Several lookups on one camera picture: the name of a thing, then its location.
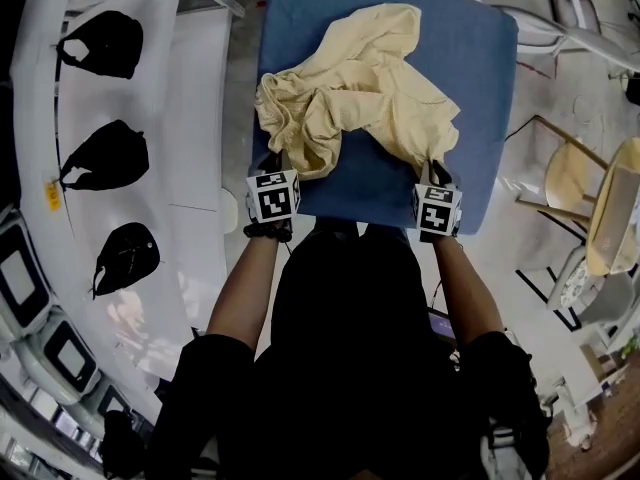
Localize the grey chair with floral cushion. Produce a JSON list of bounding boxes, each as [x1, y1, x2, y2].
[[546, 245, 636, 327]]

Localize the blue padded mat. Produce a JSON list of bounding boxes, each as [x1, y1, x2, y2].
[[249, 0, 520, 237]]

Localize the black cap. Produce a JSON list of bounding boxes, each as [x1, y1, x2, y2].
[[92, 221, 161, 299]]

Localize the grey-rimmed storage box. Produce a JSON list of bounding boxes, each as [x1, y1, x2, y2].
[[17, 312, 101, 407], [74, 377, 136, 437], [0, 215, 54, 339]]

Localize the black floor cable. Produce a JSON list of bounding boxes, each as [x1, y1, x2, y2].
[[503, 115, 539, 142]]

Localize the yellow paper tag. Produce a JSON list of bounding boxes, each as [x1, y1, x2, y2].
[[44, 182, 64, 214]]

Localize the white round stool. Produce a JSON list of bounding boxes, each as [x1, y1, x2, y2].
[[218, 190, 240, 234]]

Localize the white low shelf unit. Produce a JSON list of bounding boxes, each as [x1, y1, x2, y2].
[[579, 317, 634, 409]]

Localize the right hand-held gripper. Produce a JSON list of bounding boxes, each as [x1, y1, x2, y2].
[[412, 160, 464, 243]]

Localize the black fabric bag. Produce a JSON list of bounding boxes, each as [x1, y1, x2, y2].
[[102, 410, 146, 479]]

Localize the person's right forearm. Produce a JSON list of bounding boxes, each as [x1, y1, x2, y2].
[[430, 235, 505, 347]]

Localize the person's left forearm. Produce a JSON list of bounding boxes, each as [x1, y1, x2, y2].
[[205, 235, 281, 357]]

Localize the row of black caps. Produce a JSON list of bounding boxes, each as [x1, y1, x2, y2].
[[58, 119, 150, 192]]

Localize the beige plastic basket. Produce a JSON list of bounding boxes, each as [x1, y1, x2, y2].
[[589, 165, 640, 274]]

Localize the black bead bracelet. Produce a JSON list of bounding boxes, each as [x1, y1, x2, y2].
[[243, 221, 294, 243]]

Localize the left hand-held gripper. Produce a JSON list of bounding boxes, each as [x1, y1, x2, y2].
[[244, 151, 301, 232]]

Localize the black caps on rack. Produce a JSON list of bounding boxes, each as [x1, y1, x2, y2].
[[56, 10, 145, 80]]

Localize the light wooden stool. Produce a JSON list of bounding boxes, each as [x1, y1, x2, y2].
[[514, 115, 611, 230]]

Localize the white lounge chair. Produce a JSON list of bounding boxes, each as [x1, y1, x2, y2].
[[492, 0, 640, 74]]

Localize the person's black-clothed body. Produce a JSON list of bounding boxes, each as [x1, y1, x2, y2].
[[149, 217, 551, 480]]

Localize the person's right striped shoe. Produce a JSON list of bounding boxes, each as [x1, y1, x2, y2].
[[479, 425, 531, 480]]

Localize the small black monitor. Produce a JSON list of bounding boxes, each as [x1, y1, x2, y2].
[[427, 308, 459, 342]]

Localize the pale yellow garment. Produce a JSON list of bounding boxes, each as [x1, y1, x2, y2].
[[253, 2, 462, 182]]

